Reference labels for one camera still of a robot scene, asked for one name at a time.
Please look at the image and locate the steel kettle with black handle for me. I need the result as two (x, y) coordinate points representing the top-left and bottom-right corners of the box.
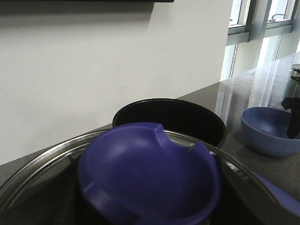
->
(290, 63), (300, 98)

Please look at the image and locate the glass lid with blue knob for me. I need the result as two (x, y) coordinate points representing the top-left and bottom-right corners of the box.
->
(0, 123), (277, 225)

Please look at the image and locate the light blue ribbed bowl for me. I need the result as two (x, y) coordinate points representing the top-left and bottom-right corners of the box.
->
(241, 107), (300, 158)

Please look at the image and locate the blue cooking pot with handle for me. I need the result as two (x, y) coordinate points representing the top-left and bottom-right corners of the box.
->
(112, 98), (300, 225)

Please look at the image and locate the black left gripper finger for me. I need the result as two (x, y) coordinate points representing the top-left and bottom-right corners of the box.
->
(281, 97), (300, 139)

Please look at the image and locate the grey window frame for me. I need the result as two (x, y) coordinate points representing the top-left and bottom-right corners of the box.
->
(220, 0), (300, 82)

